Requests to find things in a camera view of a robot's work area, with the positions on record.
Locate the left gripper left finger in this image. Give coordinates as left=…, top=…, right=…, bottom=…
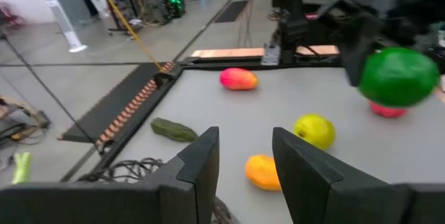
left=138, top=126, right=221, bottom=224

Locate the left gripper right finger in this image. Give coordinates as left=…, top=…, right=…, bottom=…
left=272, top=127, right=412, bottom=224

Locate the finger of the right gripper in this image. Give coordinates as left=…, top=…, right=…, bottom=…
left=341, top=42, right=370, bottom=88

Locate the green lime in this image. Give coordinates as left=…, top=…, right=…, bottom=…
left=357, top=46, right=441, bottom=109

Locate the small orange citrus fruit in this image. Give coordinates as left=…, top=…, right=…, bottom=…
left=244, top=154, right=282, bottom=193

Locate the green cucumber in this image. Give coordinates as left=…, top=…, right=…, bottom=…
left=149, top=117, right=200, bottom=144

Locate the yellow-green apple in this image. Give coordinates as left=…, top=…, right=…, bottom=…
left=293, top=113, right=337, bottom=152

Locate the pink red bumpy fruit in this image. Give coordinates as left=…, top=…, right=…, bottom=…
left=369, top=101, right=408, bottom=120

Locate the red yellow mango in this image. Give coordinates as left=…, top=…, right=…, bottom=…
left=218, top=67, right=259, bottom=92

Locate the dark floor mat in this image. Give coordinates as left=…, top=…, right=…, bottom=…
left=214, top=0, right=250, bottom=24

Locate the yellow-green object on floor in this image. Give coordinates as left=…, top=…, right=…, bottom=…
left=11, top=152, right=33, bottom=186

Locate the green-lit computer case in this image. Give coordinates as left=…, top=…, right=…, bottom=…
left=161, top=0, right=186, bottom=20

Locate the white tower fan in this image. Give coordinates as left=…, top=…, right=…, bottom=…
left=44, top=0, right=88, bottom=54

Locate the black striped floor cable ramp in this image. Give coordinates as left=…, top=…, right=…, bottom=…
left=57, top=61, right=184, bottom=147

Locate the yellow hanging cable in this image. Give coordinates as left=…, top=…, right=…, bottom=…
left=89, top=0, right=165, bottom=72

